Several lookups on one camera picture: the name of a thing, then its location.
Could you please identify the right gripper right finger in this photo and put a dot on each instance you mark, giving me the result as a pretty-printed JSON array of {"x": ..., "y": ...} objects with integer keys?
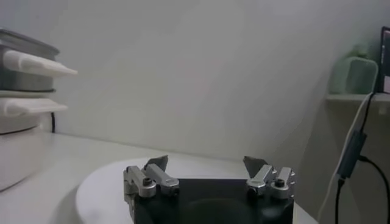
[{"x": 263, "y": 176}]

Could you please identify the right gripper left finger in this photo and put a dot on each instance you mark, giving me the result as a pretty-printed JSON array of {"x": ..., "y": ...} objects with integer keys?
[{"x": 155, "y": 178}]

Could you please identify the white round plate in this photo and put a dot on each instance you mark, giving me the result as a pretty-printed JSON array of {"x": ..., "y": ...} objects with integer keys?
[{"x": 100, "y": 188}]

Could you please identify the pale green appliance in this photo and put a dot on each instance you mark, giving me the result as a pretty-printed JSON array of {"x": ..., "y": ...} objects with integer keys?
[{"x": 353, "y": 76}]

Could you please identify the white electric pot base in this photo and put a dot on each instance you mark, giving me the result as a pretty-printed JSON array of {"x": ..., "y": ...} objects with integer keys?
[{"x": 18, "y": 152}]

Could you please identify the black monitor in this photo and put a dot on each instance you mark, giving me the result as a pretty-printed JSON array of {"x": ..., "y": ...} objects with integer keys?
[{"x": 385, "y": 58}]

